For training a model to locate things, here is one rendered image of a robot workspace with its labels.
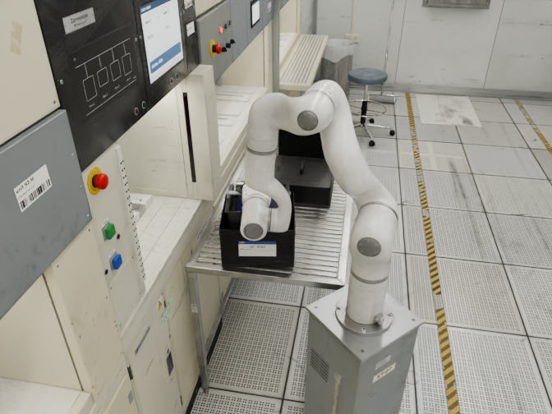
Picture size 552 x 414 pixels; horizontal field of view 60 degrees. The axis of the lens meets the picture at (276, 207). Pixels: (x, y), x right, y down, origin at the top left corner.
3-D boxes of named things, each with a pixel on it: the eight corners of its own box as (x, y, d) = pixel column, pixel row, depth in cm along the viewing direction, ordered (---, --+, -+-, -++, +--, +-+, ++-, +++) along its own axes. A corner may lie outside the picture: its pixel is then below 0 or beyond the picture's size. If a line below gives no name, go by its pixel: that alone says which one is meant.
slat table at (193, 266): (331, 414, 213) (345, 285, 172) (202, 393, 222) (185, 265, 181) (347, 241, 320) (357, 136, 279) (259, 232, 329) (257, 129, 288)
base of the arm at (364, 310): (405, 319, 158) (413, 276, 148) (362, 344, 149) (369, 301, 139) (365, 287, 171) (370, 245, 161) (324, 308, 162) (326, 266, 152)
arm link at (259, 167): (300, 141, 144) (288, 223, 161) (246, 136, 143) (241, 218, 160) (301, 156, 136) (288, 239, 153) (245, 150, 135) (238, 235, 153)
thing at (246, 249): (221, 267, 180) (218, 230, 171) (227, 225, 203) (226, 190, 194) (294, 268, 180) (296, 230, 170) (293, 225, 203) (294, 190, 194)
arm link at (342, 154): (362, 254, 141) (371, 224, 154) (401, 246, 135) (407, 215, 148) (286, 103, 124) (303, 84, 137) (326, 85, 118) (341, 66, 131)
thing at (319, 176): (330, 208, 215) (332, 182, 208) (265, 202, 219) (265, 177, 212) (334, 177, 239) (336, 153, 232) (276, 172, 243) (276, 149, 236)
